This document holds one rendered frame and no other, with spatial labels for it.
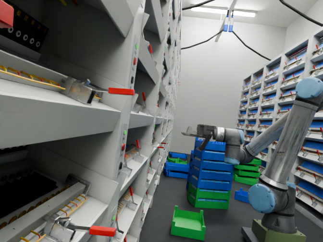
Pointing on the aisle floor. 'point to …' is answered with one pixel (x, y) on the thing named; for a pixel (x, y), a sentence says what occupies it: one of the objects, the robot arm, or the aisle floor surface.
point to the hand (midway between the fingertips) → (183, 134)
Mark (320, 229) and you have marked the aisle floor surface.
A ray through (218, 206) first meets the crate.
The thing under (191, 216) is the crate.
